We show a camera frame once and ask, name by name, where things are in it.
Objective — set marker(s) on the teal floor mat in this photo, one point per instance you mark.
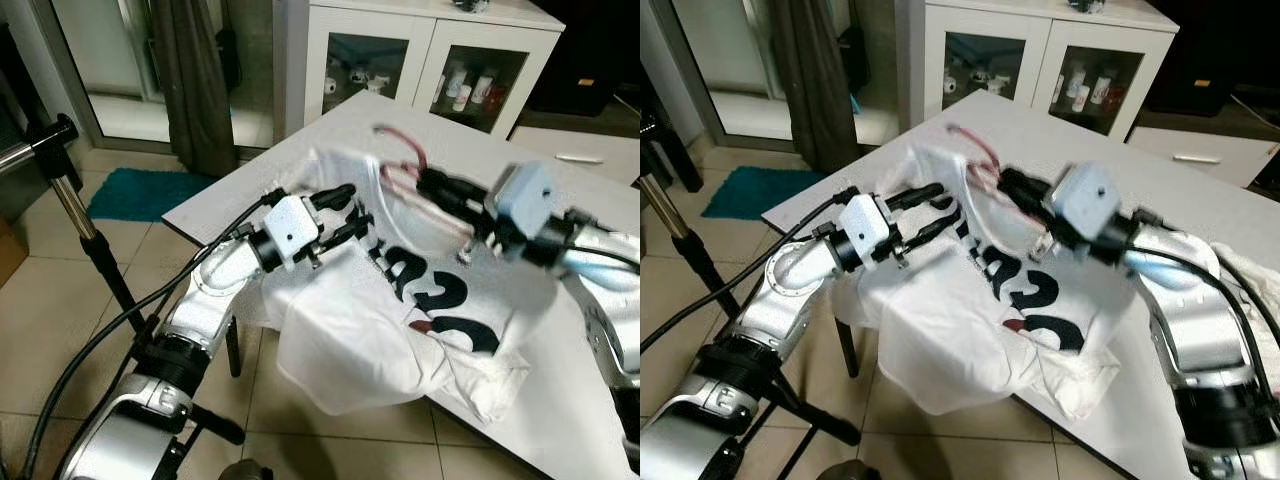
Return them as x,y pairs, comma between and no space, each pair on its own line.
760,192
140,195

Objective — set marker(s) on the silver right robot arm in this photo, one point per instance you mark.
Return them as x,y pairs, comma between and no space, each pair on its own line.
1190,330
610,290

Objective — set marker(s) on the white t-shirt with black print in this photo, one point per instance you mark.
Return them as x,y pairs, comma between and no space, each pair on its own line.
960,350
350,350

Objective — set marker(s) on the white drawer unit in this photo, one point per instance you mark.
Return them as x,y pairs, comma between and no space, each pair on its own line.
600,145
1200,145

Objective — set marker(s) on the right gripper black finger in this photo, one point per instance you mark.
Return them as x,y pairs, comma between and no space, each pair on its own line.
460,222
1030,218
1020,185
445,185

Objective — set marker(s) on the dark brown curtain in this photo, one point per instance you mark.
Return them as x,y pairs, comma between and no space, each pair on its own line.
815,90
195,90

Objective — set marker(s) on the brown cardboard box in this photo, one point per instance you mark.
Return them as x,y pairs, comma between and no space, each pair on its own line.
10,255

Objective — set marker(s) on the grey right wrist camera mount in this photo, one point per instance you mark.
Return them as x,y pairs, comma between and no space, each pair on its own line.
525,195
1085,200

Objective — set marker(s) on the metal clothes rack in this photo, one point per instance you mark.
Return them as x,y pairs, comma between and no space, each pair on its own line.
668,215
75,205

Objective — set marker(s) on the red plastic clothes hanger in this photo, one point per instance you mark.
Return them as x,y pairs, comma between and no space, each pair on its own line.
420,155
985,150

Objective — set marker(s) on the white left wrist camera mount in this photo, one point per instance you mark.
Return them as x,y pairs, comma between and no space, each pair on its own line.
865,228
292,228

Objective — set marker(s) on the glass sliding door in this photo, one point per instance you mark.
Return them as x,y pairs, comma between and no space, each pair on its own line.
100,60
730,60

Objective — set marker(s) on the black speaker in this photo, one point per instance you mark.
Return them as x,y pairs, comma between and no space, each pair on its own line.
580,60
1210,60

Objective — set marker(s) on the white glass-door cabinet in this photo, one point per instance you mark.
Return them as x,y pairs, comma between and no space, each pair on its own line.
1050,30
430,30

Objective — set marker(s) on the black table leg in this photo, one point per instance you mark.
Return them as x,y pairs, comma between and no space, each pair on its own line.
855,350
235,345

